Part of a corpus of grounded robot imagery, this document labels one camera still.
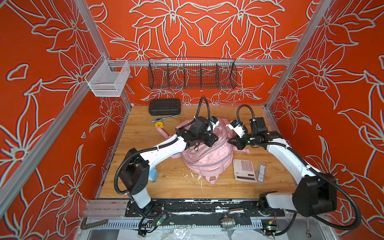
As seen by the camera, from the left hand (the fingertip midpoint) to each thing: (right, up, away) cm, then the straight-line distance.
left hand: (216, 135), depth 80 cm
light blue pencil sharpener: (-34, -21, -2) cm, 40 cm away
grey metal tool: (-37, +8, +30) cm, 49 cm away
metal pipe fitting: (+3, -39, -14) cm, 41 cm away
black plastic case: (-34, +18, +34) cm, 52 cm away
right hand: (+7, -3, +2) cm, 7 cm away
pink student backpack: (-4, -14, -2) cm, 14 cm away
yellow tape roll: (-37, +5, +26) cm, 46 cm away
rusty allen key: (-64, -42, -11) cm, 77 cm away
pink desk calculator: (+17, -21, +4) cm, 27 cm away
